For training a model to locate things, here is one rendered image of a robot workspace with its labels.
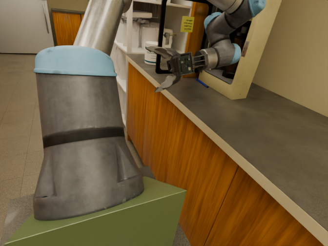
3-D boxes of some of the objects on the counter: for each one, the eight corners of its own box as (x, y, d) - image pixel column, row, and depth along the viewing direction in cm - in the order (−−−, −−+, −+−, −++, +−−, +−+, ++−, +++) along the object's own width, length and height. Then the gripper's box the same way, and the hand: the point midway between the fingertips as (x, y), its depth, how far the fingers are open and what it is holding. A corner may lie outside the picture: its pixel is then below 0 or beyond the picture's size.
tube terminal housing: (226, 78, 138) (269, -68, 98) (262, 96, 113) (339, -87, 74) (197, 79, 127) (232, -83, 87) (231, 100, 103) (300, -112, 63)
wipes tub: (156, 60, 158) (158, 41, 150) (163, 65, 148) (165, 44, 140) (141, 60, 152) (142, 40, 144) (147, 65, 143) (149, 44, 135)
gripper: (205, 28, 63) (148, 37, 58) (212, 87, 69) (161, 100, 64) (193, 33, 71) (142, 41, 66) (200, 86, 77) (153, 97, 71)
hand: (149, 71), depth 67 cm, fingers open, 14 cm apart
